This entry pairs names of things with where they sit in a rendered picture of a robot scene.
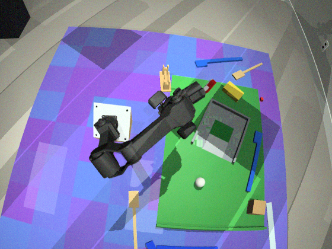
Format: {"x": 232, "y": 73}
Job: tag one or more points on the blue flat bar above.
{"x": 203, "y": 63}
{"x": 257, "y": 139}

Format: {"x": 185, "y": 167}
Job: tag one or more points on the white flat bar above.
{"x": 271, "y": 225}

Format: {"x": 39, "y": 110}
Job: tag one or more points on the white golf ball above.
{"x": 199, "y": 182}

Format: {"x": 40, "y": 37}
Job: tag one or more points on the green rectangular mat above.
{"x": 222, "y": 201}

